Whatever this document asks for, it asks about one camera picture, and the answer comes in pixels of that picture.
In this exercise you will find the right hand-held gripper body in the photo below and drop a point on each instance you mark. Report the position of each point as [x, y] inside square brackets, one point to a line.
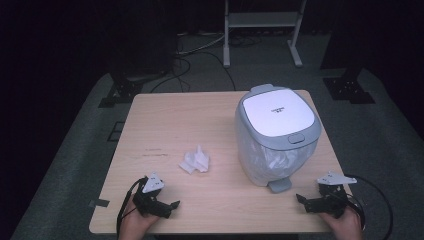
[331, 196]

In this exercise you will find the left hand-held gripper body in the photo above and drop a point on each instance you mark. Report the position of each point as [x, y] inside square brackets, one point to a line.
[150, 200]

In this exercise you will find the person's left hand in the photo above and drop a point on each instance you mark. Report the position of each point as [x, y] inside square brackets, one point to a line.
[136, 222]

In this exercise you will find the person's right hand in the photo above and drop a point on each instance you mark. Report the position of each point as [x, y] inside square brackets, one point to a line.
[345, 225]

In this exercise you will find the crumpled white tissue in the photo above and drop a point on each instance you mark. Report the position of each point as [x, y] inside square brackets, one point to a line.
[196, 161]

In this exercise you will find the grey tape strip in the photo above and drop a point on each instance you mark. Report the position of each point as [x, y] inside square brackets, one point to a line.
[99, 202]

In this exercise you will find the white grey lidded trash can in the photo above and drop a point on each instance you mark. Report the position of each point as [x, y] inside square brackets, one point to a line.
[276, 133]

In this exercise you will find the dark floor socket plate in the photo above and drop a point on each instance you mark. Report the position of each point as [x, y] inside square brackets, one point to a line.
[115, 131]

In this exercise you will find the black stand base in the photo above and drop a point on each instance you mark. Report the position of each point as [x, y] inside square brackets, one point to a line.
[122, 90]
[348, 89]

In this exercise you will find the white metal stand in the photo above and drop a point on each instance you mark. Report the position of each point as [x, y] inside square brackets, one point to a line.
[263, 20]

